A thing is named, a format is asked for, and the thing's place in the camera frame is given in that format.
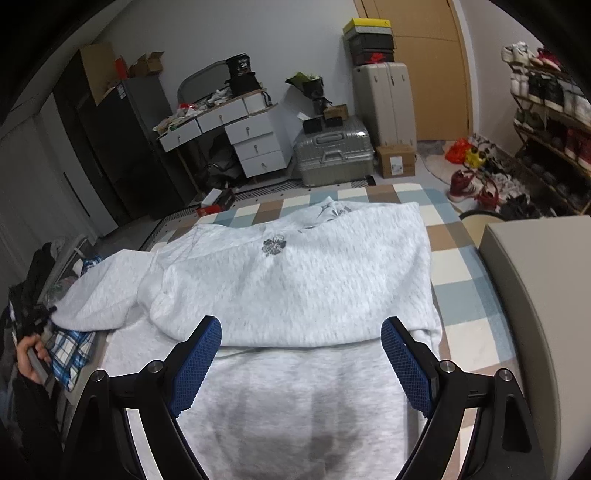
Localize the beige suitcase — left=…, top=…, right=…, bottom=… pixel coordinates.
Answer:
left=353, top=61, right=417, bottom=151

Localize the silver suitcase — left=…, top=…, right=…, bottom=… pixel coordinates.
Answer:
left=293, top=115, right=376, bottom=188

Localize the white drawer unit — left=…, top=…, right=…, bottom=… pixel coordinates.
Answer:
left=226, top=113, right=294, bottom=179

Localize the checkered bed sheet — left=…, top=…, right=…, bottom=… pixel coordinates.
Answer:
left=55, top=182, right=522, bottom=480

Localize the red sneaker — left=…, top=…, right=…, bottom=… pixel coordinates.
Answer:
left=478, top=178, right=502, bottom=211
left=447, top=170, right=481, bottom=203

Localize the white fluffy mat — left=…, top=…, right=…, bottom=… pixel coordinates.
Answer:
left=418, top=138, right=467, bottom=186

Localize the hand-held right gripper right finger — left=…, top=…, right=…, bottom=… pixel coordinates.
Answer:
left=380, top=316, right=548, bottom=480

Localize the white vanity desk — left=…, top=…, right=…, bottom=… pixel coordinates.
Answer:
left=154, top=90, right=280, bottom=195

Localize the light grey clover print sweatshirt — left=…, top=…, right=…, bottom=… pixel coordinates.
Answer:
left=53, top=196, right=444, bottom=349

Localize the shoe rack with shoes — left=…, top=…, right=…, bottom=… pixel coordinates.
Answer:
left=501, top=41, right=591, bottom=217

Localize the blue plaid cloth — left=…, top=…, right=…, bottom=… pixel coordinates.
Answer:
left=48, top=256, right=105, bottom=393

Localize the grey arched mirror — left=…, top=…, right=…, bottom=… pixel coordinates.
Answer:
left=178, top=62, right=232, bottom=104

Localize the pile of shoes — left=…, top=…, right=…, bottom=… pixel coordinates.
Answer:
left=471, top=134, right=555, bottom=220

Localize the small open cardboard box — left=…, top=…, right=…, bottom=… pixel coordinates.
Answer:
left=129, top=52, right=165, bottom=78

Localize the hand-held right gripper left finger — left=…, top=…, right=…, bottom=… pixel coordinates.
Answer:
left=60, top=315, right=223, bottom=480

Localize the orange plastic bag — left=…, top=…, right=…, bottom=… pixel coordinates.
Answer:
left=444, top=138, right=474, bottom=163

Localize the large open cardboard box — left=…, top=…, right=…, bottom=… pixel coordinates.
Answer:
left=81, top=44, right=129, bottom=107

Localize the black round hat box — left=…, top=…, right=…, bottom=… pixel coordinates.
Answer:
left=225, top=54, right=262, bottom=96

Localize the dark clothes pile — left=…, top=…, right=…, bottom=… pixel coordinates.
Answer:
left=0, top=235, right=93, bottom=333

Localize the black shoe box red logo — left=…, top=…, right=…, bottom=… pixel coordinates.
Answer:
left=351, top=48, right=397, bottom=66

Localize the black rimmed round stool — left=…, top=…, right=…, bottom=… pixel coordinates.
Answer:
left=461, top=211, right=505, bottom=241

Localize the labelled cardboard box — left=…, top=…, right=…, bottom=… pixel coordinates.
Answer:
left=376, top=144, right=417, bottom=179

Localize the beige bedside cabinet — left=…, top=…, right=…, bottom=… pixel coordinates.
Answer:
left=478, top=219, right=591, bottom=480

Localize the wooden door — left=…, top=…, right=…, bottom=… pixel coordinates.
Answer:
left=353, top=0, right=476, bottom=141

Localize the black wardrobe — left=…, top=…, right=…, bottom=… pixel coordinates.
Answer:
left=53, top=48, right=123, bottom=227

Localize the light grey cloth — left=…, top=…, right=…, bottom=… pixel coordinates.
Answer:
left=99, top=318, right=411, bottom=480

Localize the wrapped flower bouquet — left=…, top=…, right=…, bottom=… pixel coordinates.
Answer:
left=285, top=71, right=333, bottom=116

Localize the dark bag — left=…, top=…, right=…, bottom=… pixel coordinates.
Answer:
left=198, top=148, right=244, bottom=190

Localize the person's left hand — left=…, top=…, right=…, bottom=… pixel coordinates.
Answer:
left=16, top=336, right=52, bottom=384

